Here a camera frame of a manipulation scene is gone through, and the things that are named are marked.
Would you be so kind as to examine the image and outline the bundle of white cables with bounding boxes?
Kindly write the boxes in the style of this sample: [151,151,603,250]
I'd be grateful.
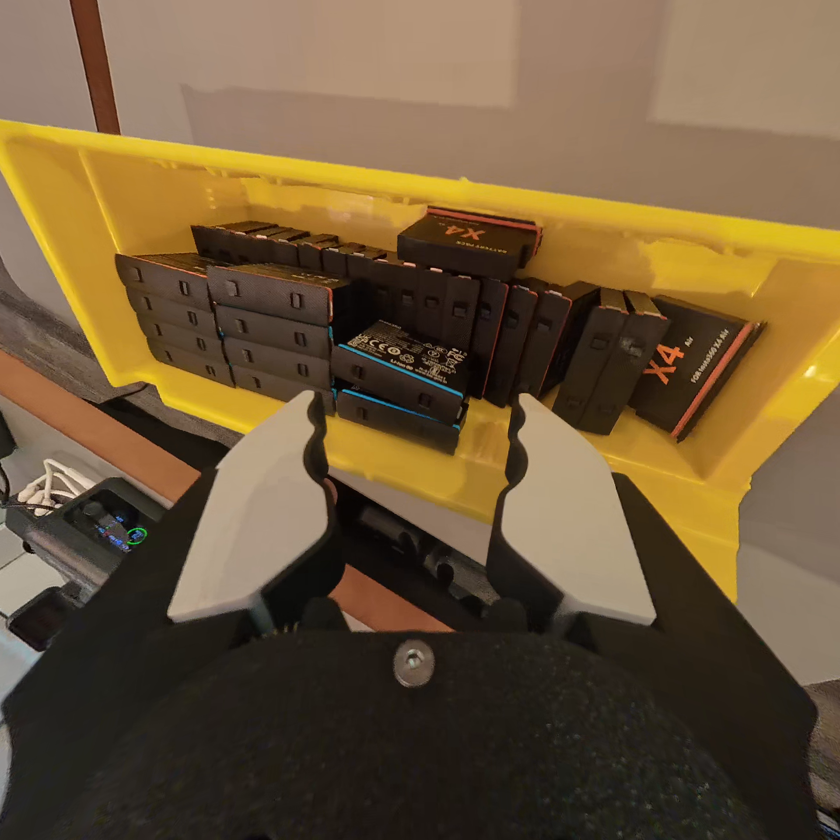
[13,458,99,519]

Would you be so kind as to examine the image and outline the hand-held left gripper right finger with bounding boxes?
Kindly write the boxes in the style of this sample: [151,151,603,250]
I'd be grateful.
[486,392,657,636]

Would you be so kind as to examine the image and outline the yellow plastic bin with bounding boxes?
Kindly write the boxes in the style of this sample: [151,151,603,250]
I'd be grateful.
[0,119,840,601]

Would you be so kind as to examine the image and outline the wood-edged side table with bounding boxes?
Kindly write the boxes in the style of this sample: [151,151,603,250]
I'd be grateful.
[0,351,454,697]

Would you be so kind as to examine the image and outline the blue-edged black battery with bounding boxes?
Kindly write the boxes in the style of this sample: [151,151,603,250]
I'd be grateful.
[333,386,463,455]

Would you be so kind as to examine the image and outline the pile of black batteries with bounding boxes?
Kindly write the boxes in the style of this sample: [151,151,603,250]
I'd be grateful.
[115,206,765,457]

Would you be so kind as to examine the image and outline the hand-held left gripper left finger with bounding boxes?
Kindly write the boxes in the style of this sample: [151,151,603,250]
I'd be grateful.
[166,390,345,636]

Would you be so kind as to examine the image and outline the black chair base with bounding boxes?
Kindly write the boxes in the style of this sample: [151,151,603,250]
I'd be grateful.
[331,482,509,624]

